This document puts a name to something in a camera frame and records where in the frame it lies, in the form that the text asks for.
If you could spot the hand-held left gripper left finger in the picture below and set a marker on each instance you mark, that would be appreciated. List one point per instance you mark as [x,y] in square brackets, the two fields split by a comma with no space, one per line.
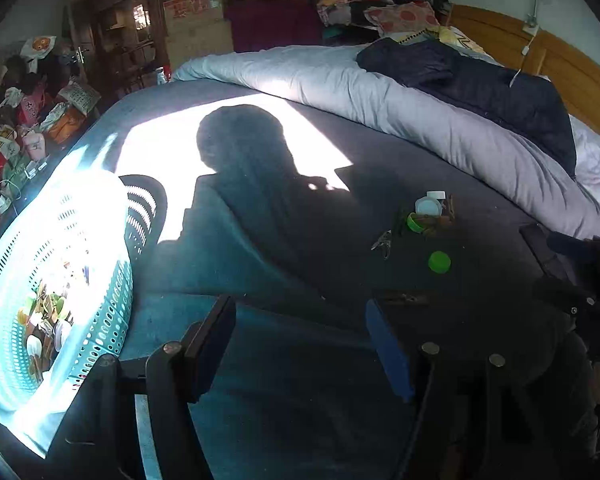
[210,347]

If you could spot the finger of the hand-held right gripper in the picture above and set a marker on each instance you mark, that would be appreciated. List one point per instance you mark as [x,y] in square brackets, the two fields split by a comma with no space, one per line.
[560,292]
[567,245]

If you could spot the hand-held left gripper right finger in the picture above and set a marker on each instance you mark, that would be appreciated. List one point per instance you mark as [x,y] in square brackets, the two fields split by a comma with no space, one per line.
[390,350]

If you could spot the teal plastic basket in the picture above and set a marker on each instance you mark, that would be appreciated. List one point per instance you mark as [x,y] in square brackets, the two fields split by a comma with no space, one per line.
[105,310]

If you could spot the white bottle cap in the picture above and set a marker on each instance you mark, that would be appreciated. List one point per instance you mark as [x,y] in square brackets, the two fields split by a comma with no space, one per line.
[437,194]

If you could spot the clear plastic lid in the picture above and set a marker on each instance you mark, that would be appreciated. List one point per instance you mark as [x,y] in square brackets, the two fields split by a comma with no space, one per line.
[427,206]

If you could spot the heap of mixed bottle caps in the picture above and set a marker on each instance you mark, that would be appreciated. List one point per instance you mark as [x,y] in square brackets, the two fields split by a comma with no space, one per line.
[45,320]

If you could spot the grey bed sheet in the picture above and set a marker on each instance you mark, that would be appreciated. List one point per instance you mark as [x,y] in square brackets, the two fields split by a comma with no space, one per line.
[290,240]

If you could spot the dark navy jacket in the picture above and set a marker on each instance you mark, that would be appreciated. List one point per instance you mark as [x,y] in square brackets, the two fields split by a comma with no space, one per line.
[480,90]

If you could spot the wooden headboard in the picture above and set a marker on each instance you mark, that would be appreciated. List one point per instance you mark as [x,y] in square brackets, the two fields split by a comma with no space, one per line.
[570,60]

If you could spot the white duvet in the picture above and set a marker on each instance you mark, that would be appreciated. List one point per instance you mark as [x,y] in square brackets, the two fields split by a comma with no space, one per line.
[380,95]

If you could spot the heap of bags and packages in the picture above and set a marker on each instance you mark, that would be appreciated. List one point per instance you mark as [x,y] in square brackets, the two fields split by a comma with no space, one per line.
[35,105]

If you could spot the heap of colourful clothes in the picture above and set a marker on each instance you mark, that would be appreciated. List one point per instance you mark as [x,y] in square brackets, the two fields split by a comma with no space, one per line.
[375,0]

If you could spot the magenta cloth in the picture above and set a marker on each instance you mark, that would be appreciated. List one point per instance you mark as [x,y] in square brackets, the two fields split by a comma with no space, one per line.
[275,25]

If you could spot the brown wooden door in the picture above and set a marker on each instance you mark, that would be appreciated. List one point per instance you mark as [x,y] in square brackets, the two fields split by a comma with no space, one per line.
[82,35]

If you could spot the stacked cardboard boxes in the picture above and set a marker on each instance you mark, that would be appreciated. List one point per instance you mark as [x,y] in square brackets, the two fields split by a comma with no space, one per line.
[197,10]

